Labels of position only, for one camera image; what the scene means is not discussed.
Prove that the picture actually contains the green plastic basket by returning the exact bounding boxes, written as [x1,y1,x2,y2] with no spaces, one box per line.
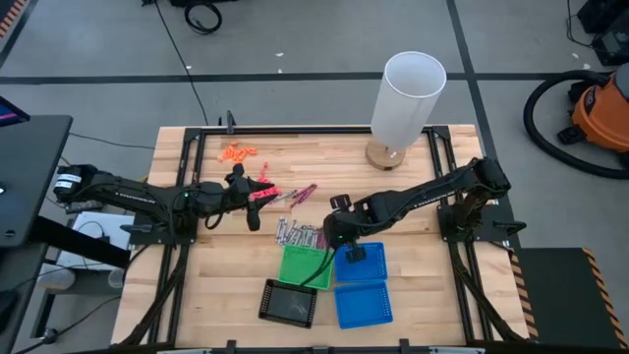
[277,244,335,291]

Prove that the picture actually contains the monitor screen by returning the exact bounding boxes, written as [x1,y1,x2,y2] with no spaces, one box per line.
[0,95,31,129]

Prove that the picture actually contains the black floor cable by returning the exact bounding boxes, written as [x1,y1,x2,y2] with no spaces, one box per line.
[152,0,211,127]

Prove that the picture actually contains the black hazard-striped mat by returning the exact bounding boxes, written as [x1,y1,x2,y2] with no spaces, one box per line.
[510,247,629,351]

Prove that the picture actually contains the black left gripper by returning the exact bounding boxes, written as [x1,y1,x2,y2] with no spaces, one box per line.
[223,176,279,232]

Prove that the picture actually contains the white shade table lamp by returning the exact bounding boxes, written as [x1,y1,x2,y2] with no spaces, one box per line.
[365,50,448,172]

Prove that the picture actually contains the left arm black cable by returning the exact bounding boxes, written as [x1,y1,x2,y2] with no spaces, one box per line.
[203,199,228,231]

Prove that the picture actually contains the coiled black cable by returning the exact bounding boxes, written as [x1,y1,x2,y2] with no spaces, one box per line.
[184,1,223,35]

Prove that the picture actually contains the orange shop vacuum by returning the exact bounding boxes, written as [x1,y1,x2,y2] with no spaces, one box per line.
[522,69,629,181]
[557,62,629,171]

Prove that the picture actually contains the white round container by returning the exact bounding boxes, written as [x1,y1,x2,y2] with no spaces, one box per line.
[36,263,78,291]

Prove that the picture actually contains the black plastic basket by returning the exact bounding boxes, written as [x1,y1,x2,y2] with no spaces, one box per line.
[257,277,318,329]

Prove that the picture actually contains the blue plastic basket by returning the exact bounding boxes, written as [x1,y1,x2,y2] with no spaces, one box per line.
[333,241,389,284]
[333,279,394,330]

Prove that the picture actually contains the hazard-striped floor strip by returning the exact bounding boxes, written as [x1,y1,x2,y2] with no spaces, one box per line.
[0,0,29,38]

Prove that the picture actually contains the black aluminium table frame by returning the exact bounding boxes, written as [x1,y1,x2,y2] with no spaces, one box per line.
[115,110,532,354]

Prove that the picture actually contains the black desk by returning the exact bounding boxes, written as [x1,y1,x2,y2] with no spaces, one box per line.
[0,114,133,354]

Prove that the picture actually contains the black power adapter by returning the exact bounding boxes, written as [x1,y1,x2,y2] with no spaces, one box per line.
[63,199,105,215]

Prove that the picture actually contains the white box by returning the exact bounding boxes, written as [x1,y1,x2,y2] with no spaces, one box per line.
[54,210,137,271]

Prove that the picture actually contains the black equipment case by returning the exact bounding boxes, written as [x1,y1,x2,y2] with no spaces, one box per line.
[577,0,629,68]

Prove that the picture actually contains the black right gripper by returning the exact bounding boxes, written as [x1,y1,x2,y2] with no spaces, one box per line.
[322,209,368,264]

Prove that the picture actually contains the clear plastic cup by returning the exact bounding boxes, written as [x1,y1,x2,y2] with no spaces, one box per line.
[107,267,127,290]

